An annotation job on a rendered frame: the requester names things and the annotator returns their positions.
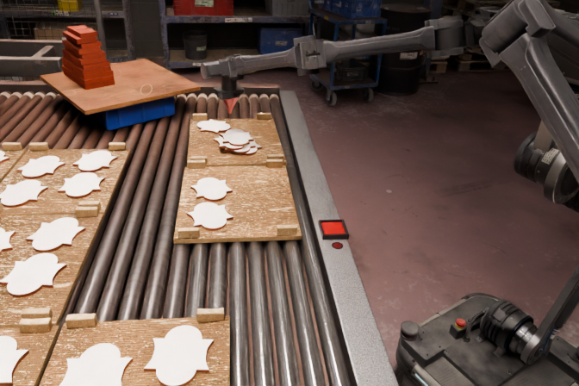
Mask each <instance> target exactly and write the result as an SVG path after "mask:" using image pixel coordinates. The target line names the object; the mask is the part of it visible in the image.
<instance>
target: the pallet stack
mask: <svg viewBox="0 0 579 386"><path fill-rule="evenodd" d="M456 1H457V0H444V2H443V4H444V5H442V9H441V13H440V18H445V17H451V16H462V20H463V22H467V21H468V20H469V19H471V16H472V12H473V9H476V8H481V7H491V6H495V7H500V8H502V7H504V6H505V5H506V4H507V3H508V2H509V1H510V0H492V1H489V0H458V2H457V3H455V2H456ZM545 1H546V2H547V3H548V4H549V5H550V6H551V7H552V8H553V9H559V6H560V3H561V2H558V1H554V0H545ZM453 10H454V11H453ZM445 60H446V61H447V65H457V69H455V70H456V71H457V72H498V71H512V70H511V69H510V68H509V67H504V68H501V69H496V68H493V67H492V66H491V68H471V69H470V65H472V64H490V63H489V61H488V59H487V57H486V56H485V55H481V54H479V53H473V52H471V51H468V50H466V49H465V48H464V53H461V54H456V55H450V58H448V59H445Z"/></svg>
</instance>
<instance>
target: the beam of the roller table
mask: <svg viewBox="0 0 579 386"><path fill-rule="evenodd" d="M279 104H280V108H281V110H282V114H283V120H284V124H285V127H286V131H287V135H288V138H289V144H290V148H291V151H292V155H293V159H294V162H295V165H296V171H297V175H298V178H299V182H300V185H301V189H302V195H303V199H304V202H305V206H306V210H307V213H308V219H309V222H310V226H311V229H312V233H313V236H314V242H315V246H316V250H317V253H318V257H319V260H320V264H321V270H322V274H323V277H324V280H325V284H326V287H327V293H328V297H329V301H330V304H331V308H332V311H333V318H334V321H335V325H336V328H337V332H338V335H339V341H340V344H341V348H342V352H343V355H344V359H345V362H346V368H347V372H348V376H349V379H350V383H351V386H399V385H398V382H397V380H396V377H395V373H394V371H393V368H392V365H391V363H390V361H389V356H388V353H387V351H386V348H385V346H384V343H383V339H382V336H381V334H380V332H379V329H378V326H377V322H376V319H375V317H374V314H373V312H372V309H371V306H370V303H369V300H368V297H367V295H366V292H365V289H364V286H363V283H362V280H361V277H360V275H359V273H358V268H357V266H356V263H355V260H354V258H353V256H352V251H351V248H350V246H349V244H348V241H347V240H323V239H322V237H321V231H320V229H319V225H318V222H319V220H340V218H339V215H338V212H337V209H336V207H335V204H334V201H333V198H332V195H331V192H330V189H329V187H328V185H327V180H326V178H325V175H324V172H323V170H322V168H321V163H320V161H319V158H318V156H317V153H316V151H315V148H314V143H313V141H312V139H311V136H310V133H309V131H308V127H307V124H306V122H305V119H304V116H303V113H302V110H301V107H300V104H299V102H298V99H297V97H296V93H295V91H294V90H280V91H279ZM333 242H339V243H341V244H342V245H343V248H341V249H335V248H333V247H332V243H333Z"/></svg>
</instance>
